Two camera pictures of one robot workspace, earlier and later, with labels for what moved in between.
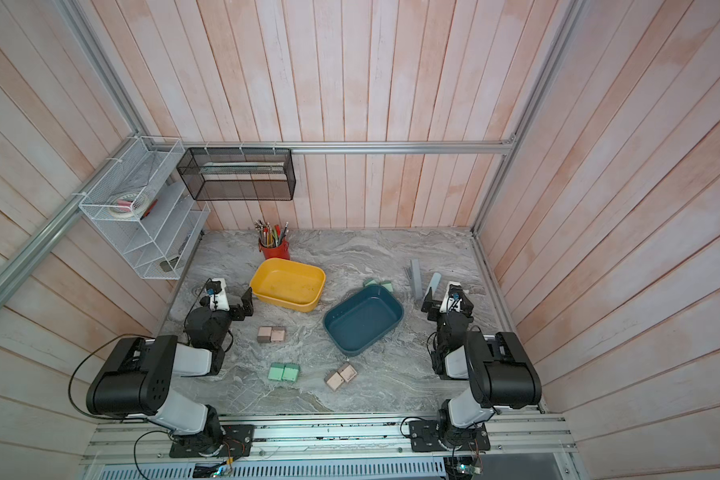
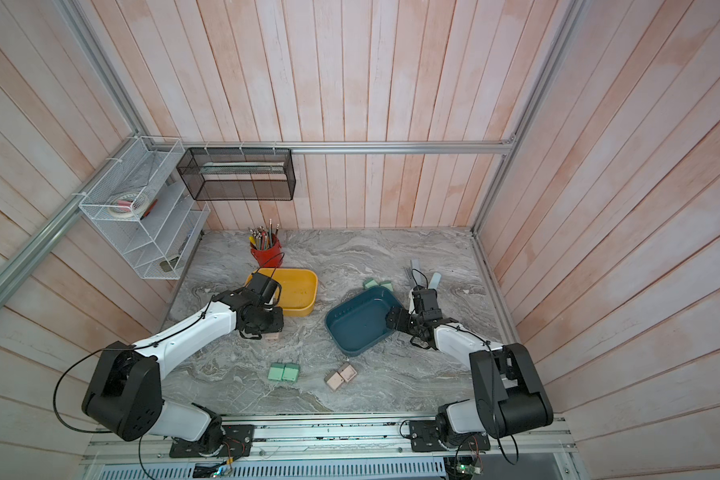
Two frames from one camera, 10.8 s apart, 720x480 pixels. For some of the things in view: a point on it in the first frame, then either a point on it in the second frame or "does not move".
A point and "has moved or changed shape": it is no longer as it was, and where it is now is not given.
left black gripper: x=239 y=314 → x=277 y=325
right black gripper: x=436 y=310 → x=401 y=324
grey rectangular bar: x=416 y=279 does not move
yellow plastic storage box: x=289 y=285 has moved or changed shape
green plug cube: x=276 y=371 does not move
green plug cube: x=291 y=372 does not move
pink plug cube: x=334 y=380 does not move
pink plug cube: x=347 y=372 does not move
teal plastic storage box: x=361 y=318 does not move
